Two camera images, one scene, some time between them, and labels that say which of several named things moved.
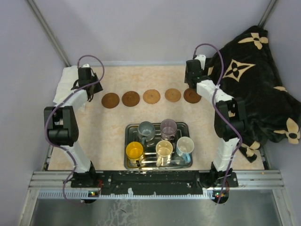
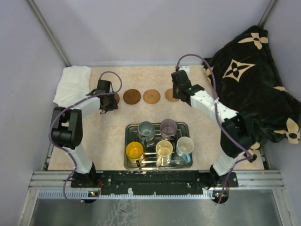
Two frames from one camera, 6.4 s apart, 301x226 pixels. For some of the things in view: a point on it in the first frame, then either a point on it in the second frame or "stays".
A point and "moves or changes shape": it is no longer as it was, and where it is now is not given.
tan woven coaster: x=151 y=96 stays
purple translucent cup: x=168 y=128 stays
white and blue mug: x=185 y=146 stays
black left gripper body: x=96 y=83 → x=111 y=103
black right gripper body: x=186 y=78 → x=175 y=92
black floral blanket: x=244 y=69 stays
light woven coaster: x=172 y=95 stays
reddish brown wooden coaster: x=130 y=98 moves or changes shape
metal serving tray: x=157 y=154 stays
